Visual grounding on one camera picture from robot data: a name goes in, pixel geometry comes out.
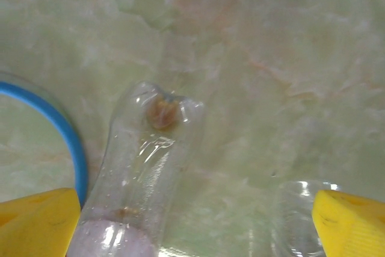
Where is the crushed cola bottle white cap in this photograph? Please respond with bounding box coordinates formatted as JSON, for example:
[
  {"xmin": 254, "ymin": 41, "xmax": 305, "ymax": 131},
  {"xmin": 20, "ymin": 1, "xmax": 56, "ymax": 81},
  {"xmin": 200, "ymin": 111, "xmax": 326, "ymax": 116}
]
[{"xmin": 269, "ymin": 180, "xmax": 342, "ymax": 257}]

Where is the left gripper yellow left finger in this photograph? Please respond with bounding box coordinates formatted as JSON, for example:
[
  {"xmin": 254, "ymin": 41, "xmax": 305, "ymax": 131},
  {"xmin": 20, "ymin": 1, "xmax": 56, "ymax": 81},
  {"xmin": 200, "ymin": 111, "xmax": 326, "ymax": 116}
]
[{"xmin": 0, "ymin": 187, "xmax": 82, "ymax": 257}]

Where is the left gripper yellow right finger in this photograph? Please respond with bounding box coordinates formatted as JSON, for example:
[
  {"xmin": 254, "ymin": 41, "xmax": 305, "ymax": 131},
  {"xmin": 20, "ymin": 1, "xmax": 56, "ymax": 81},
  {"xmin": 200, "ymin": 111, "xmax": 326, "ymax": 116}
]
[{"xmin": 311, "ymin": 189, "xmax": 385, "ymax": 257}]

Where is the cola bottle red cap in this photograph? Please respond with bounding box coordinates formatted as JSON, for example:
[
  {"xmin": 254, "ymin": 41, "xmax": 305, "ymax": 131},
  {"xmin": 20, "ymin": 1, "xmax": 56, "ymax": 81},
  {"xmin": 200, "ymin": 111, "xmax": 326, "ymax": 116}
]
[{"xmin": 67, "ymin": 81, "xmax": 205, "ymax": 257}]

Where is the blue ring rim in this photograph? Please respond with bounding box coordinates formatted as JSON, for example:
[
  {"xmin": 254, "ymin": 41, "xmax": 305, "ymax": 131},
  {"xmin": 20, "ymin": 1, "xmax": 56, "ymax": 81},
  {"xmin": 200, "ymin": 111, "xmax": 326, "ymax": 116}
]
[{"xmin": 0, "ymin": 81, "xmax": 88, "ymax": 208}]

